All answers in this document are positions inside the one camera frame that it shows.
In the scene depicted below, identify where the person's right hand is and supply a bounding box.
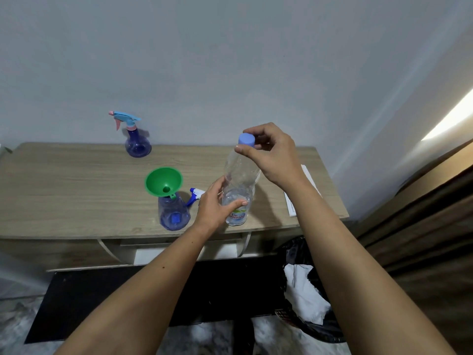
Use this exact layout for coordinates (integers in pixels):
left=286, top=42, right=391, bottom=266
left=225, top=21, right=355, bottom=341
left=234, top=123, right=308, bottom=191

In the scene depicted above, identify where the person's left hand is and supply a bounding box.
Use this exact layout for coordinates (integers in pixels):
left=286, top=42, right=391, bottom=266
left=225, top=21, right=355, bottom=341
left=192, top=176, right=248, bottom=233

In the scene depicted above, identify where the clear plastic water bottle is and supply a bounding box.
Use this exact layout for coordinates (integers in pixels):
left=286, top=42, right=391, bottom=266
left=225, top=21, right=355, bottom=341
left=221, top=143, right=261, bottom=227

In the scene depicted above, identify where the person's right forearm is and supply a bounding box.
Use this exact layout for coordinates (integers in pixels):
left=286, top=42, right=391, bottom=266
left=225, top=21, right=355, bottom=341
left=284, top=177, right=457, bottom=355

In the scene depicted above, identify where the person's left forearm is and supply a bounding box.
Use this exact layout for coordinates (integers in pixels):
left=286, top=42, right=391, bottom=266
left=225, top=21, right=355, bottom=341
left=55, top=222, right=222, bottom=355

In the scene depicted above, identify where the white and blue spray head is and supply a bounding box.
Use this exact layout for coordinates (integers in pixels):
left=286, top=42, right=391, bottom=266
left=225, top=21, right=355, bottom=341
left=186, top=188, right=206, bottom=208

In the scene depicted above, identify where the white paper sheet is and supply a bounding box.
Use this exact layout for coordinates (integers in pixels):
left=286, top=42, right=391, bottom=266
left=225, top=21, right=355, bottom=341
left=283, top=164, right=322, bottom=218

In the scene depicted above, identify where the blue headless spray bottle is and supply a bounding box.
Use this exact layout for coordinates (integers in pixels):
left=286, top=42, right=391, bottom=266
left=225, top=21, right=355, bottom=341
left=158, top=192, right=191, bottom=231

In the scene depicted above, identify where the black trash bin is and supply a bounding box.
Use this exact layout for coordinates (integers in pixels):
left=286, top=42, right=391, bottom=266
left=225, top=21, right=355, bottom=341
left=275, top=235, right=347, bottom=344

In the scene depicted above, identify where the green plastic funnel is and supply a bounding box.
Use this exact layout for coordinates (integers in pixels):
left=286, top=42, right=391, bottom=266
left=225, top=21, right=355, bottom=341
left=144, top=166, right=184, bottom=200

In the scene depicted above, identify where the white desk drawer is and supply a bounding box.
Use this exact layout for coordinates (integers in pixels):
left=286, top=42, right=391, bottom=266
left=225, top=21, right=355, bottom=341
left=98, top=233, right=253, bottom=267

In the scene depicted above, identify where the crumpled white paper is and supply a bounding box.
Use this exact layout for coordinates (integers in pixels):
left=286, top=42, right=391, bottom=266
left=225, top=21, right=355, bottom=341
left=283, top=263, right=332, bottom=326

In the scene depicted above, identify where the blue spray bottle pink trigger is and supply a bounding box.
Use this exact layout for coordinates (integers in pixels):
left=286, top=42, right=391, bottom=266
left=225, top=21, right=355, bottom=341
left=108, top=110, right=153, bottom=159

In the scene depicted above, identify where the wooden desk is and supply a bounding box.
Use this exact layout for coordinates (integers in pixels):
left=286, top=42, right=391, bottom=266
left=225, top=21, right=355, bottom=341
left=0, top=142, right=350, bottom=273

